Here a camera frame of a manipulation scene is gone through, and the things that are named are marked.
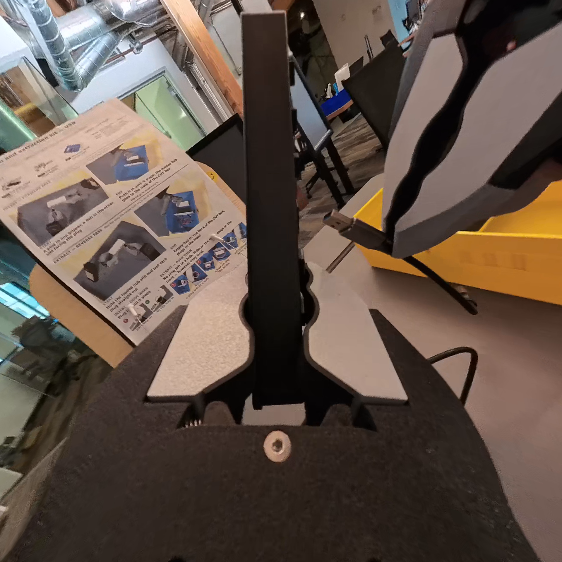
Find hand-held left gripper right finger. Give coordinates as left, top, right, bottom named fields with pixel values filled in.
left=301, top=262, right=410, bottom=422

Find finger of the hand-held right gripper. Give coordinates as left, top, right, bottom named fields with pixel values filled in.
left=392, top=31, right=562, bottom=259
left=383, top=25, right=480, bottom=235

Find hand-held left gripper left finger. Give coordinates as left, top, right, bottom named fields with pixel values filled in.
left=145, top=273, right=257, bottom=422

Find yellow plastic bin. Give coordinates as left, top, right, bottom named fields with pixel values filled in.
left=352, top=179, right=562, bottom=307

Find black USB cable grey plugs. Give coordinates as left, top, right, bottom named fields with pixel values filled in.
left=322, top=208, right=480, bottom=316

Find black USB hub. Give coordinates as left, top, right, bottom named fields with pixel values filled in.
left=241, top=11, right=309, bottom=410

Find black office chair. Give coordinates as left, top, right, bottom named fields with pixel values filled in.
left=342, top=43, right=410, bottom=147

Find blue jacket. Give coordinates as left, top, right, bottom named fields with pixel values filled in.
left=320, top=88, right=354, bottom=121

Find black framed display screen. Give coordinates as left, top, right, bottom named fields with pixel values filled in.
left=290, top=56, right=334, bottom=152

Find instruction poster board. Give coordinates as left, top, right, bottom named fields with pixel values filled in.
left=0, top=97, right=252, bottom=369

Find black display panel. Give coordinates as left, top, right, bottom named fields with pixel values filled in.
left=186, top=114, right=247, bottom=204

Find silver ventilation duct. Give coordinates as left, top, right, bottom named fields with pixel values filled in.
left=16, top=0, right=165, bottom=90

